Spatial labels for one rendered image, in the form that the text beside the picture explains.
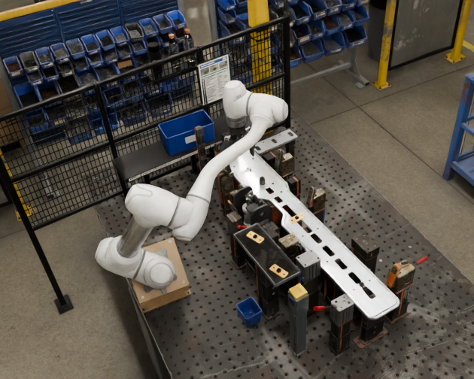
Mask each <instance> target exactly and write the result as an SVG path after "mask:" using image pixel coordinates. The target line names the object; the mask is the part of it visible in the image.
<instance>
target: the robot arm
mask: <svg viewBox="0 0 474 379"><path fill-rule="evenodd" d="M223 108H224V110H225V112H226V123H227V125H228V126H229V136H224V137H223V143H222V145H221V148H220V152H219V154H218V155H217V156H215V157H214V158H213V159H212V160H211V161H210V162H209V163H208V164H207V165H206V166H205V167H204V168H203V169H202V171H201V173H200V174H199V176H198V177H197V179H196V182H195V183H194V185H193V186H192V188H191V190H190V191H189V192H188V194H187V197H186V198H185V199H183V198H181V197H178V196H176V195H174V194H173V193H171V192H169V191H167V190H164V189H161V188H159V187H157V186H153V185H150V184H143V183H139V184H136V185H133V186H132V187H131V189H130V190H129V192H128V194H127V196H126V199H125V205H126V208H127V209H128V211H129V212H130V213H132V215H133V216H132V219H131V220H130V221H129V224H128V226H127V227H126V230H125V232H124V233H123V235H120V236H118V237H116V238H105V239H104V240H102V241H100V243H99V246H98V248H97V251H96V255H95V258H96V261H97V263H98V264H100V266H101V267H103V268H104V269H106V270H108V271H110V272H113V273H115V274H118V275H120V276H123V277H127V278H130V279H133V280H136V281H138V282H140V283H142V284H144V291H145V292H146V293H149V292H150V291H151V290H152V289H161V291H162V293H163V294H166V293H167V289H166V287H167V286H168V285H169V284H170V283H171V282H172V281H174V280H177V279H178V276H177V275H176V274H175V267H174V265H173V264H172V262H171V261H170V260H169V258H168V255H167V250H166V249H165V248H162V249H160V250H159V251H157V252H155V253H151V252H149V251H146V250H143V249H141V246H142V244H143V243H144V241H145V240H146V238H147V237H148V235H149V234H150V232H151V231H152V229H153V228H154V227H155V226H160V225H162V226H166V227H168V228H170V229H173V230H172V234H173V235H174V237H176V239H178V240H179V241H191V240H192V239H193V238H194V237H195V236H196V234H197V233H198V232H199V230H200V229H201V228H202V225H203V223H204V221H205V218H206V216H207V213H208V207H209V205H210V201H211V192H212V187H213V184H214V179H215V178H216V176H217V175H218V174H219V172H220V171H221V170H223V169H224V168H225V167H226V166H228V167H229V164H230V163H231V162H233V161H234V160H235V159H237V158H238V157H240V156H241V155H242V154H243V153H245V152H246V151H247V150H249V149H250V154H251V155H252V156H254V149H255V145H256V143H257V142H258V141H259V140H260V139H261V138H262V136H263V134H264V132H265V131H266V130H267V129H268V128H269V127H272V125H273V124H274V123H280V122H281V121H283V120H285V119H286V118H287V115H288V106H287V103H286V102H285V101H284V100H282V99H280V98H278V97H275V96H271V95H267V94H262V93H252V92H249V91H247V90H246V89H245V86H244V85H243V83H242V82H241V81H239V80H231V81H230V82H228V83H227V84H226V85H225V87H224V88H223ZM246 116H249V117H250V120H251V122H252V127H250V126H247V128H245V124H246V122H247V120H246ZM246 132H248V134H246ZM245 134H246V135H245Z"/></svg>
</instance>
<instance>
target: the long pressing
mask: <svg viewBox="0 0 474 379"><path fill-rule="evenodd" d="M252 158H253V159H252ZM233 166H235V167H233ZM248 167H249V169H248ZM230 168H231V170H232V172H233V173H234V175H233V177H234V178H235V179H236V180H237V182H238V183H239V184H242V185H243V186H251V187H252V189H253V192H254V194H256V195H257V198H260V200H261V199H262V200H263V201H265V202H270V203H271V204H272V205H273V206H274V207H275V208H276V209H277V210H278V211H279V212H280V213H281V215H282V220H281V226H282V228H283V229H284V230H285V231H286V232H287V233H288V234H290V233H293V234H294V235H295V236H296V237H297V238H298V239H299V242H300V243H302V244H303V245H304V247H305V251H306V252H307V251H308V250H313V251H314V252H315V253H316V254H317V255H318V256H319V257H320V258H321V270H322V271H323V272H324V273H325V274H326V275H327V276H328V278H329V279H330V280H331V281H332V282H333V283H334V284H335V285H336V286H337V287H338V288H339V289H340V290H341V291H342V292H343V293H344V294H347V295H348V297H349V298H350V299H351V300H352V301H353V302H354V305H355V306H356V307H357V308H358V310H359V311H360V312H361V313H362V314H363V315H364V316H365V317H366V318H367V319H369V320H377V319H379V318H381V317H383V316H384V315H385V314H388V313H390V312H391V311H393V310H394V309H396V308H398V307H399V305H400V300H399V299H398V297H397V296H396V295H394V294H393V293H392V292H391V291H390V290H389V289H388V288H387V287H386V286H385V285H384V284H383V283H382V282H381V281H380V280H379V279H378V278H377V277H376V276H375V275H374V274H373V273H372V272H371V271H370V270H369V269H368V268H367V267H366V266H365V265H364V264H363V263H362V262H361V261H360V260H359V259H358V258H357V257H356V256H355V255H354V254H353V253H352V252H351V251H350V250H349V249H348V248H347V247H346V246H345V245H344V244H343V243H342V242H341V241H340V240H339V239H338V238H337V237H336V236H335V235H334V234H333V233H332V232H331V231H330V230H329V229H328V228H327V227H326V226H325V225H324V224H323V223H322V222H321V221H320V220H319V219H318V218H317V217H316V216H315V215H314V214H313V213H312V212H311V211H310V210H309V209H308V208H307V207H306V206H305V205H304V204H303V203H302V202H301V201H300V200H299V199H298V198H297V197H296V196H295V195H294V194H293V193H292V192H291V191H290V188H289V186H288V183H287V182H286V181H285V180H284V179H283V178H282V177H281V176H280V175H279V174H278V173H277V172H276V171H275V170H274V169H273V168H272V167H271V166H270V165H269V164H268V163H267V162H265V161H264V160H263V159H262V158H261V157H260V156H259V155H258V154H257V153H256V152H255V151H254V156H252V155H251V154H250V149H249V150H247V151H246V152H245V153H243V154H242V155H241V156H240V157H238V158H237V159H235V160H234V161H233V162H231V163H230ZM250 169H251V170H252V171H250ZM261 176H264V178H265V184H264V185H261V184H260V177H261ZM268 188H270V189H271V190H272V191H273V193H272V194H269V193H268V192H267V191H266V189H268ZM281 192H282V193H281ZM277 196H278V197H279V198H280V199H281V200H282V201H283V202H282V203H277V202H276V200H275V199H274V198H275V197H277ZM285 205H287V206H288V207H289V208H290V209H291V210H292V211H293V212H294V213H295V214H296V215H297V214H300V213H302V214H303V215H304V216H305V218H303V219H301V221H303V222H304V224H306V225H307V227H309V228H310V230H312V232H310V233H307V232H306V231H305V230H304V229H303V228H302V227H301V226H300V225H299V224H298V223H297V222H298V221H297V222H295V223H291V222H290V221H289V219H290V218H291V216H290V215H289V214H288V213H287V212H286V211H285V210H284V209H283V207H284V206H285ZM312 234H316V236H318V237H319V239H321V240H322V242H321V243H319V244H318V243H317V242H316V241H315V240H314V239H313V238H312V237H311V235H312ZM325 246H327V247H328V248H330V249H331V251H333V252H334V254H335V255H333V256H329V255H328V254H327V253H326V252H325V251H324V250H323V249H322V248H323V247H325ZM337 259H340V260H341V261H342V262H343V263H344V264H345V265H346V266H347V267H348V268H347V269H345V270H343V269H341V268H340V267H339V265H338V264H337V263H336V262H335V261H336V260H337ZM327 261H328V262H327ZM351 272H352V273H354V274H355V275H356V276H357V277H358V278H359V279H360V280H361V281H363V282H364V287H368V288H369V290H370V291H371V292H372V293H373V294H374V295H375V298H373V299H371V298H370V297H368V295H367V294H365V292H364V291H362V288H364V287H361V286H360V285H359V284H358V283H355V282H354V281H353V280H352V279H351V278H350V277H349V276H348V274H350V273H351ZM369 280H370V281H369Z"/></svg>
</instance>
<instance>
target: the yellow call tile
mask: <svg viewBox="0 0 474 379"><path fill-rule="evenodd" d="M289 291H290V293H291V294H292V295H293V296H294V297H295V299H299V298H301V297H302V296H304V295H306V294H308V292H307V291H306V290H305V288H304V287H303V286H302V285H301V284H300V283H299V284H297V285H296V286H294V287H292V288H290V289H289Z"/></svg>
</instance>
